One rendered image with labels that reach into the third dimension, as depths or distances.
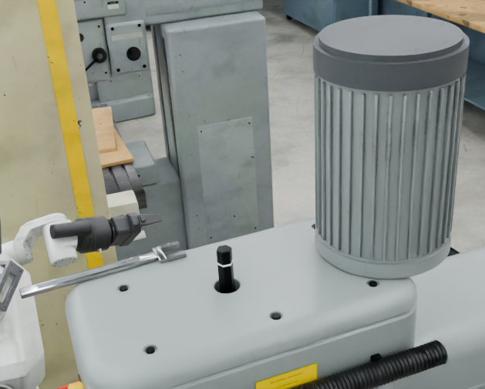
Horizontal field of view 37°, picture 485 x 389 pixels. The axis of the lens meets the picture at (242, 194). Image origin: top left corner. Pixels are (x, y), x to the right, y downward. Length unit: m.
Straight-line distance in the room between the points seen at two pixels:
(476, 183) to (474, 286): 4.18
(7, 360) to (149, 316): 0.50
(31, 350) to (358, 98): 0.83
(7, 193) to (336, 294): 1.95
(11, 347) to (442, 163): 0.87
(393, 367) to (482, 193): 4.32
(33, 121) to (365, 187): 1.88
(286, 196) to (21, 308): 3.84
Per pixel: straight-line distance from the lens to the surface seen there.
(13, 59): 2.62
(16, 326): 1.46
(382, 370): 1.02
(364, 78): 0.90
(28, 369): 1.45
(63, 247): 1.78
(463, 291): 1.25
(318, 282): 1.02
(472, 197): 5.24
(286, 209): 5.00
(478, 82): 6.67
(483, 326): 1.20
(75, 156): 2.76
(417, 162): 0.95
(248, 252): 1.09
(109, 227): 1.82
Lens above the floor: 2.48
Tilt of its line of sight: 28 degrees down
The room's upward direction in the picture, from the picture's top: 4 degrees counter-clockwise
